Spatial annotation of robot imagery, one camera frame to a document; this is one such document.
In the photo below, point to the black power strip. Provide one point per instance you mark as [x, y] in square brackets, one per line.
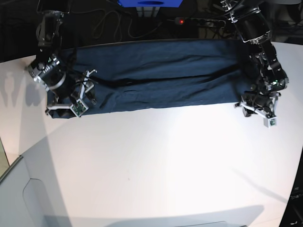
[200, 22]

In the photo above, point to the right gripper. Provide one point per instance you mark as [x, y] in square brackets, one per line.
[71, 94]

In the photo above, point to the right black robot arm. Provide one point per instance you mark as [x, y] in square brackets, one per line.
[47, 68]

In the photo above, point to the blue box on stand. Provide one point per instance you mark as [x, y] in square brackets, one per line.
[150, 3]

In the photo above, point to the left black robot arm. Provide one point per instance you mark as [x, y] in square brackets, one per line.
[253, 30]

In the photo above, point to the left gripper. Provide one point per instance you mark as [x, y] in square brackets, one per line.
[253, 102]

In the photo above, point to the dark blue T-shirt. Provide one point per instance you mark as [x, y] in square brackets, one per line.
[167, 73]

